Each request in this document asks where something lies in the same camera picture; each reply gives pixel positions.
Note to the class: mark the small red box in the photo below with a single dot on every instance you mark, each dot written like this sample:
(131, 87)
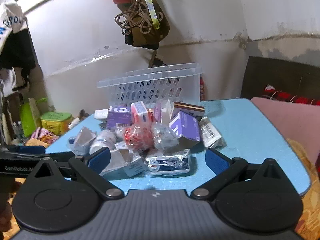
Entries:
(150, 115)

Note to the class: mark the white blister pack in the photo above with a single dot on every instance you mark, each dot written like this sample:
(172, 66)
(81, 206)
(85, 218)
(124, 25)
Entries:
(101, 114)

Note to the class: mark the red floral dark blanket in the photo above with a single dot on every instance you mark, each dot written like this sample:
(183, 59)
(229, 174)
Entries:
(292, 97)

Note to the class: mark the red printed carton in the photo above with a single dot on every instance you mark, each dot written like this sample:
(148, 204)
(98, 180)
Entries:
(202, 88)

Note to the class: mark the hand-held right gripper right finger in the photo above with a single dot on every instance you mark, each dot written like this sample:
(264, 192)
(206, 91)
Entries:
(213, 159)

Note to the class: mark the large purple box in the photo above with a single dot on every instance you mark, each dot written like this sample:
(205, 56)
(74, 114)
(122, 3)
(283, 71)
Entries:
(186, 127)

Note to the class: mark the clear plastic basket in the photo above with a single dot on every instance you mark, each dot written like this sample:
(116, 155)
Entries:
(155, 85)

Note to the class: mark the green lidded container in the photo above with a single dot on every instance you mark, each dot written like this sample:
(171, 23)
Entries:
(55, 122)

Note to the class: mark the silver foil packet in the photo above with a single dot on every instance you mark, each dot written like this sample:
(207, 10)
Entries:
(83, 140)

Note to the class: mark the white label plastic packet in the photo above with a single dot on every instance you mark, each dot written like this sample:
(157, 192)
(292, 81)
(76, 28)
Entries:
(211, 132)

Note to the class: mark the dark wooden headboard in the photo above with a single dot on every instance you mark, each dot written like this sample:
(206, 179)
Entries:
(280, 75)

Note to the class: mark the grey item in clear bag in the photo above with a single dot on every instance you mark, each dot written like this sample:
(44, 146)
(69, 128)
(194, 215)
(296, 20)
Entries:
(163, 136)

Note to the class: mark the brown hanging bag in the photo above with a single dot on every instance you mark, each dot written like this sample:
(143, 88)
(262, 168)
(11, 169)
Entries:
(150, 36)

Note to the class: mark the red ball in plastic bag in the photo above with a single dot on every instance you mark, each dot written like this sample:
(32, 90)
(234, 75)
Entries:
(137, 137)

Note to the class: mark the black hanging garment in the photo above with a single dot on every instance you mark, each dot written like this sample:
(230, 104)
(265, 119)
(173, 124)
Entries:
(17, 52)

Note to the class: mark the white cloth with blue letters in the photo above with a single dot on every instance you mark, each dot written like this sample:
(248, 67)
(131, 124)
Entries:
(11, 17)

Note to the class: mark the pink and white box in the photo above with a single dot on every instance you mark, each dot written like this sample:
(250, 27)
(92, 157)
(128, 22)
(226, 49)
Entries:
(139, 112)

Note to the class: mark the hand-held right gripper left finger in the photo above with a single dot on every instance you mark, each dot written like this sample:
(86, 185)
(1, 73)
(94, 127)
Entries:
(100, 159)

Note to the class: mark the green bag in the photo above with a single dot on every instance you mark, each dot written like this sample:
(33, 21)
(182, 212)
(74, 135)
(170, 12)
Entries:
(28, 117)

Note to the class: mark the white roll in plastic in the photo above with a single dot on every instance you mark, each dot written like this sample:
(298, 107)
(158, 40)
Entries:
(102, 141)

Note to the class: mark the colourful snack packet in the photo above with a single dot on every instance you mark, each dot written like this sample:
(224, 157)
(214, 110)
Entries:
(43, 136)

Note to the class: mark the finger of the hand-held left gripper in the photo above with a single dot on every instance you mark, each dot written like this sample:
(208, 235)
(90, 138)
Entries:
(58, 155)
(27, 149)

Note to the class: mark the white box with brown side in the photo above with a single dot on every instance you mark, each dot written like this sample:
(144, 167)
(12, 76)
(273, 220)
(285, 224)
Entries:
(190, 108)

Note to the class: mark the pink pillow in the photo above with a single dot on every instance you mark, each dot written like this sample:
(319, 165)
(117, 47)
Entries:
(287, 122)

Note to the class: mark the yellow patterned blanket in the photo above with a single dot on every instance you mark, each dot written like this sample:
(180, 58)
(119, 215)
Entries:
(311, 200)

